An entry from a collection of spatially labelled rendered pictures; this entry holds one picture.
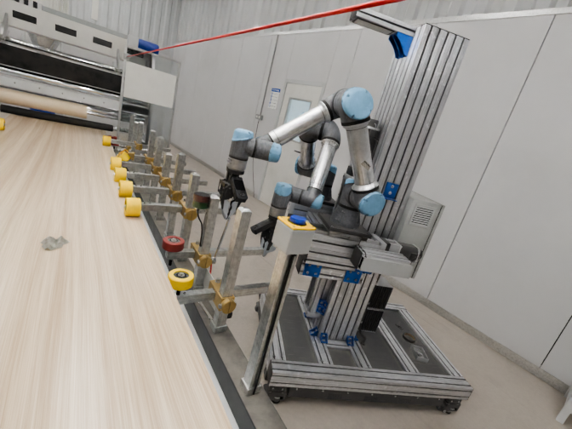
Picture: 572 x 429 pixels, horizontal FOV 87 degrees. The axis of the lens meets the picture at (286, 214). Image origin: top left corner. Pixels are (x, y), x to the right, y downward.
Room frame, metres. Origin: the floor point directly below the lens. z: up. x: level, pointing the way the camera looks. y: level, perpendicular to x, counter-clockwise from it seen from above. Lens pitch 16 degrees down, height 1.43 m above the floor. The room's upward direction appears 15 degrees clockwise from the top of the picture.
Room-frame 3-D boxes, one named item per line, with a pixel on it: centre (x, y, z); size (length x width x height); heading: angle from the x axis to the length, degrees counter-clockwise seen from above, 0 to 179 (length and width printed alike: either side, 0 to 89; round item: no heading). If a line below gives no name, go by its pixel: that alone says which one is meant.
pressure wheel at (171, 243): (1.05, 0.39, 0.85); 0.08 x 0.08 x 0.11
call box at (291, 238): (0.69, -0.03, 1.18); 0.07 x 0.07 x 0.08; 38
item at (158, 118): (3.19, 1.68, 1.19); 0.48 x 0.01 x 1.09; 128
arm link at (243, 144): (1.16, 0.23, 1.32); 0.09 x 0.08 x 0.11; 107
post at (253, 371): (0.68, -0.03, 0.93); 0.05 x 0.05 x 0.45; 38
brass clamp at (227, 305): (0.91, 0.14, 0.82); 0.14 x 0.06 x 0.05; 38
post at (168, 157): (1.68, 0.74, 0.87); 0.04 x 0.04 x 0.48; 38
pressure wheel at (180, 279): (0.83, 0.27, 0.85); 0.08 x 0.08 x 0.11
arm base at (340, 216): (1.47, -0.30, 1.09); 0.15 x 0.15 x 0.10
